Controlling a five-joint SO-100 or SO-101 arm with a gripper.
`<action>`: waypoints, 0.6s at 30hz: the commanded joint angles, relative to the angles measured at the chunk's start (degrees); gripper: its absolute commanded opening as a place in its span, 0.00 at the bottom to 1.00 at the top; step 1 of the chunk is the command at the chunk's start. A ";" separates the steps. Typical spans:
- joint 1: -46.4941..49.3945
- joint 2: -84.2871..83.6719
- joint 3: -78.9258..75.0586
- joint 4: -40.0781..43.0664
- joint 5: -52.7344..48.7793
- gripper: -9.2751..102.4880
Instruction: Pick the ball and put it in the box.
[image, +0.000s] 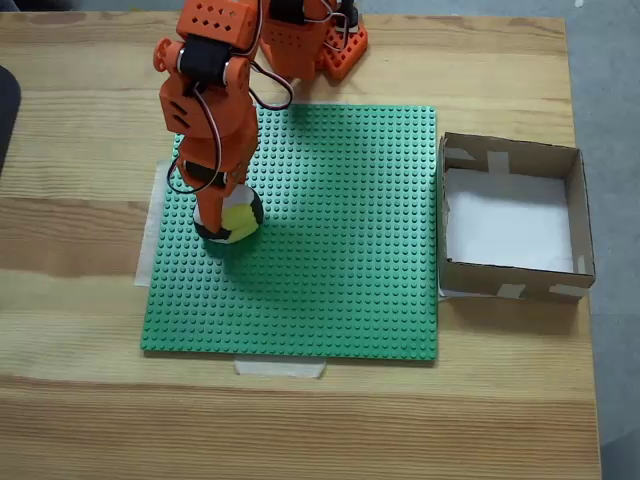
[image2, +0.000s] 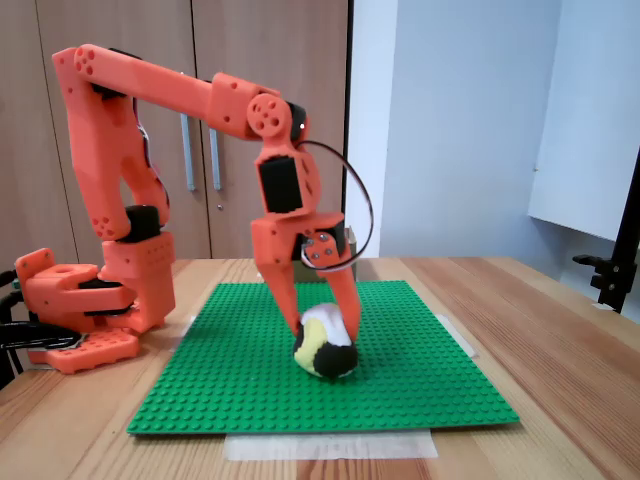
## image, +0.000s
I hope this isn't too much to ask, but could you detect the white yellow black soft ball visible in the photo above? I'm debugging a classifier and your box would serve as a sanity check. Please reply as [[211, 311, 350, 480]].
[[193, 185, 265, 245]]

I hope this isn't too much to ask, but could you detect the open cardboard box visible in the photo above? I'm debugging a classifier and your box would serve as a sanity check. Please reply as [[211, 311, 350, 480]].
[[437, 131, 597, 305]]

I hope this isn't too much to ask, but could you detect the masking tape strip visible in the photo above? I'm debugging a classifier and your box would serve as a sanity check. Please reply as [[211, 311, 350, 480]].
[[233, 357, 329, 380], [134, 159, 171, 289]]

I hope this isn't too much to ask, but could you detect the green studded baseplate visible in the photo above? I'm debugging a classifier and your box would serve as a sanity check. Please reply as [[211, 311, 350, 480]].
[[139, 102, 440, 368]]

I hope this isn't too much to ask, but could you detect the black rounded object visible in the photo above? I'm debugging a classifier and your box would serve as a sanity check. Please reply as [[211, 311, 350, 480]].
[[0, 64, 23, 174]]

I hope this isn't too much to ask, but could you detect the white paper sheet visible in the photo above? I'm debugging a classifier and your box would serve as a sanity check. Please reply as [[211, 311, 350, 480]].
[[442, 167, 575, 274]]

